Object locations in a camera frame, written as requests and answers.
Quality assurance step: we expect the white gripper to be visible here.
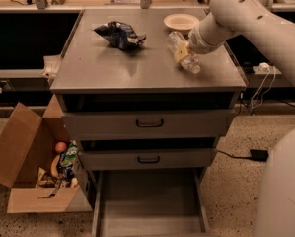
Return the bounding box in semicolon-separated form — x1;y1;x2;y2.
174;26;218;63

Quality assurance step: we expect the clear plastic water bottle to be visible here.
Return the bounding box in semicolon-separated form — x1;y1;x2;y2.
166;31;200;74

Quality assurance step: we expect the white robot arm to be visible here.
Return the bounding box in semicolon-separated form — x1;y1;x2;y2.
186;0;295;237

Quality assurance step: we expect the grey top drawer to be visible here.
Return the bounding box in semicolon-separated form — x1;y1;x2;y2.
62;109;235;140

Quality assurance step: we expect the grey metal drawer cabinet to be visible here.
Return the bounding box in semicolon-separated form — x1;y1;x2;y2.
49;7;248;183

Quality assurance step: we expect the grey middle drawer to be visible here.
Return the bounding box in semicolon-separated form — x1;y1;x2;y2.
79;148;216;170

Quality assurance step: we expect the grey open bottom drawer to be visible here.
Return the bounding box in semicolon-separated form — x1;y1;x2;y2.
92;169;210;237

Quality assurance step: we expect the white paper bowl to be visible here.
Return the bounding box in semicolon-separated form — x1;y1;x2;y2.
164;14;199;35

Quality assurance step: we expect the blue crumpled chip bag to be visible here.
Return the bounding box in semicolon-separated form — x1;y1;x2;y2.
94;21;146;50

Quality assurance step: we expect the white power strip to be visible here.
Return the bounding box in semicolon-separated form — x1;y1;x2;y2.
258;62;270;72

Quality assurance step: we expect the black power adapter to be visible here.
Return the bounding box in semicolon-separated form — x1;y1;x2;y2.
250;149;268;162

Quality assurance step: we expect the red apple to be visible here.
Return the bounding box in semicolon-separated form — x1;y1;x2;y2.
55;142;67;153

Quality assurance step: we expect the green snack packet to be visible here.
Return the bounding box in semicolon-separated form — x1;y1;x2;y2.
59;142;78;168

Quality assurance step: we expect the yellow banana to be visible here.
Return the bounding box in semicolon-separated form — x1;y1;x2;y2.
50;155;60;178

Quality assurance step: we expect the brown cardboard box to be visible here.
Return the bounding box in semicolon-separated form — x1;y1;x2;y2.
0;98;92;213

